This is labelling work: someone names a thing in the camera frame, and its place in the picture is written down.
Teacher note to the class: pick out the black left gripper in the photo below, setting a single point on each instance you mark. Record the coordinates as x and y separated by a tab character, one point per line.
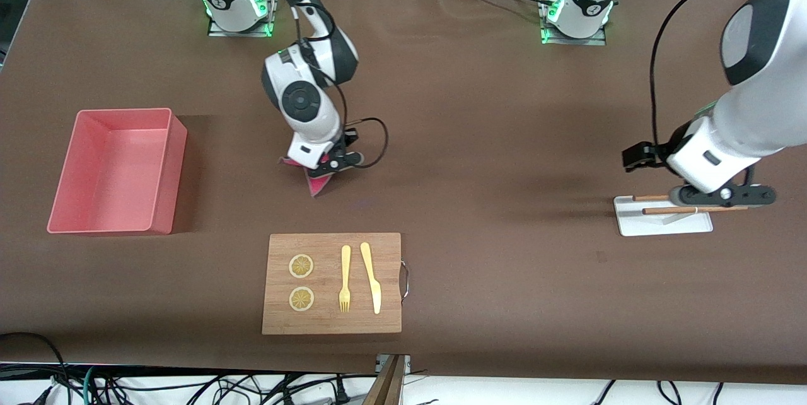
656	154

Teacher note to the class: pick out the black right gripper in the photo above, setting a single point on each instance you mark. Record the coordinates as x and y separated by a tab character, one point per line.
336	150

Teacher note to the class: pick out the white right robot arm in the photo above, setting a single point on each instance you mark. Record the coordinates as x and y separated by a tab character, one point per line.
309	108

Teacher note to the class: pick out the white cloth rack base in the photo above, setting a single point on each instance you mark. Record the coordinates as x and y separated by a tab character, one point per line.
637	225

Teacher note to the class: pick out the yellow plastic fork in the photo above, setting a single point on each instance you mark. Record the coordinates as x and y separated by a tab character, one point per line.
345	266

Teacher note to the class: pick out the toy lemon slice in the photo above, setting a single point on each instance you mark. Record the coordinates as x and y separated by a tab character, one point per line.
301	299
301	266

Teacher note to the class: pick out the yellow plastic knife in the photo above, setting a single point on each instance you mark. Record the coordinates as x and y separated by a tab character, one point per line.
372	279

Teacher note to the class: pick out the wooden cutting board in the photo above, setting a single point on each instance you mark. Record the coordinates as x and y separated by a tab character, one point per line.
328	323

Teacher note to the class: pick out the pink plastic bin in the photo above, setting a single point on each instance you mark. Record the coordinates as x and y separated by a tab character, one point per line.
107	190

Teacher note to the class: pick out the wooden plank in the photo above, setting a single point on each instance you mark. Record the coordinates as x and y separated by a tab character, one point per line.
388	386

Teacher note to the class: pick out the black power plug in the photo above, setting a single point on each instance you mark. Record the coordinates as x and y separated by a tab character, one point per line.
341	395

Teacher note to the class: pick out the small metal bracket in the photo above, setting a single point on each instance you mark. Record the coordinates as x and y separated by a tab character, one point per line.
380	364

